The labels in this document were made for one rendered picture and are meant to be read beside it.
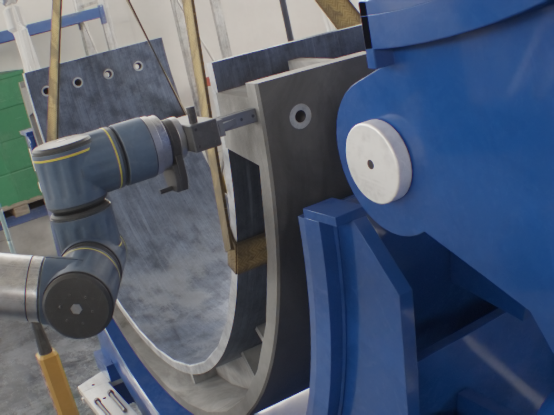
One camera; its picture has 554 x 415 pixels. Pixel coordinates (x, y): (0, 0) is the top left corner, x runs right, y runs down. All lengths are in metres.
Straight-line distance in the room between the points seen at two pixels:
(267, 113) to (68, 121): 2.17
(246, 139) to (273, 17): 8.75
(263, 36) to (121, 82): 6.63
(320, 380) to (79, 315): 0.65
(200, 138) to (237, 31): 8.64
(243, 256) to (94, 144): 0.56
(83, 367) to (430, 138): 5.25
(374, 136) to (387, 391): 0.53
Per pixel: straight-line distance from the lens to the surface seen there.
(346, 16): 2.00
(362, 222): 1.34
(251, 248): 1.69
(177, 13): 9.19
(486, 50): 0.98
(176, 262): 3.17
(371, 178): 1.20
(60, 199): 1.25
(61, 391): 2.73
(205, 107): 1.75
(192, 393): 2.68
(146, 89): 3.59
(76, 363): 6.28
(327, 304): 1.45
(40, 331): 2.67
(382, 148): 1.15
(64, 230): 1.27
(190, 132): 1.29
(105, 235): 1.27
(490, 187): 1.04
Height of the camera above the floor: 2.52
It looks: 15 degrees down
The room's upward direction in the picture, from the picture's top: 12 degrees counter-clockwise
